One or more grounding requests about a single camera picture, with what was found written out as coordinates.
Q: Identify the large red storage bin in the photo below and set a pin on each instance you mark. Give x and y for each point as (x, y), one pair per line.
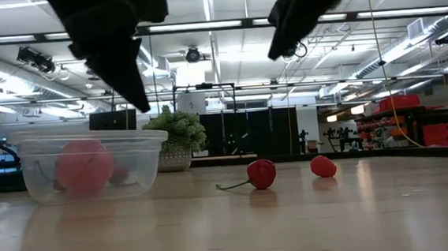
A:
(444, 134)
(399, 102)

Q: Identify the black aluminium table frame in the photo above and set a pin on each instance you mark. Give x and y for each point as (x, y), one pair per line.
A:
(368, 153)

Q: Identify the black partition panels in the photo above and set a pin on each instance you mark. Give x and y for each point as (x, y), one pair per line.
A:
(256, 133)

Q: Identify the small pink-red strawberry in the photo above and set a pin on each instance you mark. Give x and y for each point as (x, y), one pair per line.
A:
(323, 167)

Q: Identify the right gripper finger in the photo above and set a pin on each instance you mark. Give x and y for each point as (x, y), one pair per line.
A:
(296, 33)
(285, 12)

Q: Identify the dark green folded cloth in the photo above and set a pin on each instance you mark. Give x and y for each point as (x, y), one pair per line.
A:
(2, 183)

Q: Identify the plain pink ball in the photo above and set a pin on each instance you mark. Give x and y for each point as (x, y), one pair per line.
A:
(84, 167)

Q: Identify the round black ceiling fixture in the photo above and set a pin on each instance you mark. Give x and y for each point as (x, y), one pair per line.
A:
(192, 55)

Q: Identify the black shelf with red items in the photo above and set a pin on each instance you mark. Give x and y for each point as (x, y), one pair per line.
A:
(406, 126)

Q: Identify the clear plastic tupperware container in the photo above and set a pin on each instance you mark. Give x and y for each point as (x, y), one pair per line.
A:
(34, 186)

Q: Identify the red cherry with stem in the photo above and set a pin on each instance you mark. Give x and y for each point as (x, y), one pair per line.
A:
(261, 174)

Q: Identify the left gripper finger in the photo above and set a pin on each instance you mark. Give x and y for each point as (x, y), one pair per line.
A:
(122, 81)
(132, 56)

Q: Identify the black rectangular box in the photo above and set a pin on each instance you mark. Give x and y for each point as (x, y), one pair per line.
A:
(109, 121)

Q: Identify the green potted plant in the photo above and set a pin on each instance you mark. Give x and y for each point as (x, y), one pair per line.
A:
(181, 130)

